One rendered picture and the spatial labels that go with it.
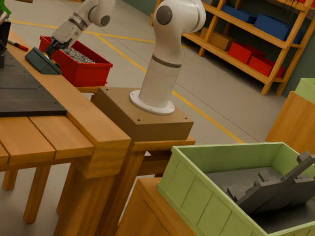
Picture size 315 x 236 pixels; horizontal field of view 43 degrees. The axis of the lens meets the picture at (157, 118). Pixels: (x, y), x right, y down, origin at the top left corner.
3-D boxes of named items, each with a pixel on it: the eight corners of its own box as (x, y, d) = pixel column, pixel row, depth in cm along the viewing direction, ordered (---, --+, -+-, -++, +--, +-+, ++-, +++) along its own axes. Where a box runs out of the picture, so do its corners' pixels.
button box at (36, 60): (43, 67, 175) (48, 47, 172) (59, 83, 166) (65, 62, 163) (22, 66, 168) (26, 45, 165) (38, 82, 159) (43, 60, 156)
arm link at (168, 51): (186, 66, 157) (209, 7, 147) (160, 70, 142) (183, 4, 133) (163, 54, 162) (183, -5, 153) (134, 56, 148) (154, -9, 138)
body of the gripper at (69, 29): (87, 33, 172) (69, 52, 171) (76, 24, 178) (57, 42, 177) (78, 21, 166) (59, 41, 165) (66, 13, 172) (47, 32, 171)
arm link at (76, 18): (91, 30, 173) (86, 35, 172) (80, 22, 178) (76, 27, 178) (80, 17, 166) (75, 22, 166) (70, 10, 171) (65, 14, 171)
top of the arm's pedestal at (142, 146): (150, 110, 188) (153, 103, 187) (192, 148, 167) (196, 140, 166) (91, 109, 167) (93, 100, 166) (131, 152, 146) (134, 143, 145)
